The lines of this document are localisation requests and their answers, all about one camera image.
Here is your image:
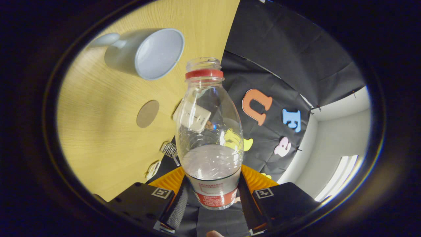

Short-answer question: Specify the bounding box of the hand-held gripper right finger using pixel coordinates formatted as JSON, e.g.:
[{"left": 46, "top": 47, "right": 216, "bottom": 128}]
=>
[{"left": 237, "top": 164, "right": 320, "bottom": 236}]

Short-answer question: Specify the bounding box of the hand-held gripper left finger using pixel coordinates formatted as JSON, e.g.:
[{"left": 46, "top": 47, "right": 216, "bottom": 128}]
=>
[{"left": 93, "top": 166, "right": 191, "bottom": 234}]

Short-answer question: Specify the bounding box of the clear juice bottle red label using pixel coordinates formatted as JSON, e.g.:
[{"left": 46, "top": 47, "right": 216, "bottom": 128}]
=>
[{"left": 175, "top": 57, "right": 244, "bottom": 210}]

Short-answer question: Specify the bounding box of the round brown coaster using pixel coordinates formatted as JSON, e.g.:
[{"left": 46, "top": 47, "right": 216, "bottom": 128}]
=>
[{"left": 136, "top": 100, "right": 160, "bottom": 128}]

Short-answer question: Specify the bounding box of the white cup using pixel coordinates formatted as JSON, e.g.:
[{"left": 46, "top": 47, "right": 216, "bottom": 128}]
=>
[{"left": 86, "top": 28, "right": 185, "bottom": 81}]

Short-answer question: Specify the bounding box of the white divided snack dish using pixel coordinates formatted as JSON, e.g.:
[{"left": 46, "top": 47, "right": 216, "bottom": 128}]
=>
[{"left": 146, "top": 160, "right": 161, "bottom": 180}]

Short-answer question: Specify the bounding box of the large ceiling light panel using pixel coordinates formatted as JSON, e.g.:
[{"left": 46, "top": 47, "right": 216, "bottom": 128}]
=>
[{"left": 314, "top": 155, "right": 359, "bottom": 202}]

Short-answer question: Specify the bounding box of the wooden table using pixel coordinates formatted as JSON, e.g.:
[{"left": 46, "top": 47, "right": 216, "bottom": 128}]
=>
[{"left": 57, "top": 0, "right": 240, "bottom": 202}]

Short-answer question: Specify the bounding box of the white kitchen appliance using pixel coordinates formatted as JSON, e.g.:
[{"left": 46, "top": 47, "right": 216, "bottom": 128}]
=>
[{"left": 172, "top": 99, "right": 212, "bottom": 134}]

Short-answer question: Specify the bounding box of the metal wire cutlery holder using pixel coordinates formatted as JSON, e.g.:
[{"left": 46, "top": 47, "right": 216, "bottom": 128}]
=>
[{"left": 160, "top": 142, "right": 180, "bottom": 167}]

